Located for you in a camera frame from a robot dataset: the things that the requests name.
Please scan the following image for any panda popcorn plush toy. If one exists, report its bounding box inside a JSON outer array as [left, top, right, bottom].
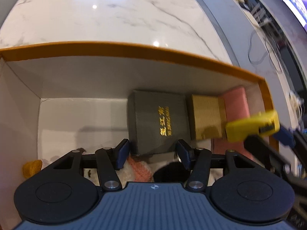
[[116, 154, 225, 186]]

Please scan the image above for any sailor bear plush toy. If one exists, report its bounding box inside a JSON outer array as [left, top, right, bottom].
[[22, 159, 43, 179]]

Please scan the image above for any curved television screen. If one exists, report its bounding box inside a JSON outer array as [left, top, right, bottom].
[[263, 0, 307, 33]]

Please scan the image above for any orange cardboard storage box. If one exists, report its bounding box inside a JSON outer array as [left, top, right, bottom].
[[1, 42, 274, 229]]

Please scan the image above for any yellow tape measure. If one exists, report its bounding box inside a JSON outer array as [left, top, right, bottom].
[[225, 110, 280, 142]]

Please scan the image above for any black cable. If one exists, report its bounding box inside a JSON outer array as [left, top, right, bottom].
[[247, 23, 284, 72]]

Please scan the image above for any gold brown box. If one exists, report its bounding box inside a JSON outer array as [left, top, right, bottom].
[[187, 94, 227, 141]]

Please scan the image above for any black gift box gold text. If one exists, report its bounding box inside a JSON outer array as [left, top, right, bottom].
[[127, 90, 191, 156]]

